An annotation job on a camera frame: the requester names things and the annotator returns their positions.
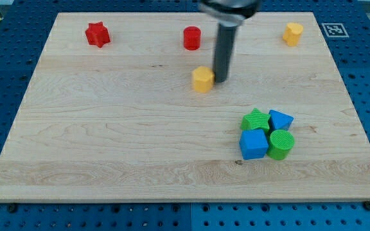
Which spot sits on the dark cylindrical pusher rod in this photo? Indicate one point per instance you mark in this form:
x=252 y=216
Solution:
x=225 y=37

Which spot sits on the yellow hexagon block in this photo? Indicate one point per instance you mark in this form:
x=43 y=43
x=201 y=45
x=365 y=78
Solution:
x=202 y=79

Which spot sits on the green star block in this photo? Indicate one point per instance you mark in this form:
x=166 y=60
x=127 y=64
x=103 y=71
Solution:
x=256 y=120

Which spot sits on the red star block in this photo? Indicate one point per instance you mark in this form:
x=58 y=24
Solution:
x=97 y=34

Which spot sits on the red cylinder block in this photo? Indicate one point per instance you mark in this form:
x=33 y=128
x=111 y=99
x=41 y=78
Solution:
x=192 y=38

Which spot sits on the yellow heart block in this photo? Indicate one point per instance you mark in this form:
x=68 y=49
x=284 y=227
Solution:
x=292 y=33

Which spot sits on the blue triangle block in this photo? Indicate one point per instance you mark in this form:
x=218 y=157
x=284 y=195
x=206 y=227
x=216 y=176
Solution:
x=279 y=120

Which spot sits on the white fiducial marker tag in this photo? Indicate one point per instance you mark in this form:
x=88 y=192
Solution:
x=335 y=30

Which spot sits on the blue cube block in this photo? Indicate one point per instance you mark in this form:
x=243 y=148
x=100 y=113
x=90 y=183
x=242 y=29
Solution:
x=253 y=144

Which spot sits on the green cylinder block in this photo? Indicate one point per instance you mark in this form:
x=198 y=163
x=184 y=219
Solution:
x=280 y=144

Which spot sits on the wooden board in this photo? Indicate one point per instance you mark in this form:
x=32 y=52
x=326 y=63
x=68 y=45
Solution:
x=122 y=124

